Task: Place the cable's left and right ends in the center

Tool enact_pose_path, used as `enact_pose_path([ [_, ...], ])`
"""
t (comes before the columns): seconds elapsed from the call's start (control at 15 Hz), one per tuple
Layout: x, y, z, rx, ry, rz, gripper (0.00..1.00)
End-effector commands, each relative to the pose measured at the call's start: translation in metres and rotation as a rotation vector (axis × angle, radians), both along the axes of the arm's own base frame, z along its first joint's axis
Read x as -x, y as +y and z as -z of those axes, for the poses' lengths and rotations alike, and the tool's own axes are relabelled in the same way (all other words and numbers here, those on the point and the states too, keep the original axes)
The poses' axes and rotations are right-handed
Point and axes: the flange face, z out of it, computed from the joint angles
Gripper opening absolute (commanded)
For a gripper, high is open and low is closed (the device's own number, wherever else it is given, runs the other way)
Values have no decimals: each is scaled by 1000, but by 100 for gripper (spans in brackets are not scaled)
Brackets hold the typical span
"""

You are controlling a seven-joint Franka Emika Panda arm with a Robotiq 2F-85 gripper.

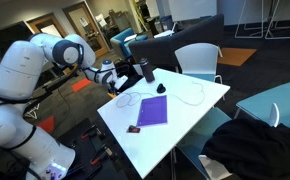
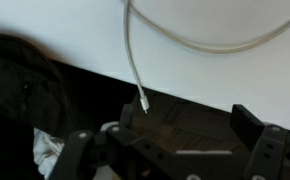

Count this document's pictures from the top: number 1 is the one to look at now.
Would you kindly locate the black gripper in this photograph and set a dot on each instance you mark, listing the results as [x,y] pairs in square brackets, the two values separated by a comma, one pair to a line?
[115,86]

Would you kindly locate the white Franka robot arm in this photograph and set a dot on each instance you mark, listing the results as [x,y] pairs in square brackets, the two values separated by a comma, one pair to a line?
[15,73]

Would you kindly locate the black backpack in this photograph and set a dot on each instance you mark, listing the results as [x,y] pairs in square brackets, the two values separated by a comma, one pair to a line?
[133,71]

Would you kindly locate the dark water bottle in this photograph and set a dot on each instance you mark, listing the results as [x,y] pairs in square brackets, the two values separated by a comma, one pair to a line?
[147,71]

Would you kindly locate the purple notebook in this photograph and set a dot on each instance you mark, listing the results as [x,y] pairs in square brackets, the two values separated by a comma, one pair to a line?
[151,111]

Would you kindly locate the small black round device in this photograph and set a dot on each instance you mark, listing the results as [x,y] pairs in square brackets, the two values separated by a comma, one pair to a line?
[161,89]

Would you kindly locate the blue armchair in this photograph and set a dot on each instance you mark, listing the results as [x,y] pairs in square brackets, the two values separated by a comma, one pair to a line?
[125,38]

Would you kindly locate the black tripod stand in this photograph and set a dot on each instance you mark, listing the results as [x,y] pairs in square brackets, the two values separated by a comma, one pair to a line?
[53,86]

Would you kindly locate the wooden door with window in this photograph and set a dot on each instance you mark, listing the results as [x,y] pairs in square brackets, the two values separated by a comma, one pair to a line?
[35,25]
[91,30]

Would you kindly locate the black robot mounting cart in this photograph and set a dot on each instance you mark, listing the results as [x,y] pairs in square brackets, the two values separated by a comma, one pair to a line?
[85,150]

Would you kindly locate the small white side table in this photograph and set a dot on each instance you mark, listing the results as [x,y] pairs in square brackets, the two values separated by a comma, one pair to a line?
[164,33]

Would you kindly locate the blue recycling bin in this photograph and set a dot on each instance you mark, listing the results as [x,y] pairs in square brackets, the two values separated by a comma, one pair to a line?
[166,23]

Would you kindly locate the dark grey sofa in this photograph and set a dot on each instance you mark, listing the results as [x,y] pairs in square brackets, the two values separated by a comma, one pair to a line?
[191,33]

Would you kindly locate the white whiteboard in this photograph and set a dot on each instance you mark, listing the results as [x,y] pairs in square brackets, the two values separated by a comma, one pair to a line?
[191,10]

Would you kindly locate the black jacket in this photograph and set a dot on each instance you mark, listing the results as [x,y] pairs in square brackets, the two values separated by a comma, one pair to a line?
[251,146]

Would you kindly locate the white chair backrest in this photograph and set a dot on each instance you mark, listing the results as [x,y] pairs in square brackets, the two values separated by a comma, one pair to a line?
[274,115]

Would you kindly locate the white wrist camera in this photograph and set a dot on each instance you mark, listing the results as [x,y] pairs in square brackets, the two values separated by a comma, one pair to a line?
[121,81]

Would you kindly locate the white metal frame stand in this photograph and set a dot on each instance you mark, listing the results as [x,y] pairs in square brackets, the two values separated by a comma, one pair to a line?
[238,26]
[270,31]

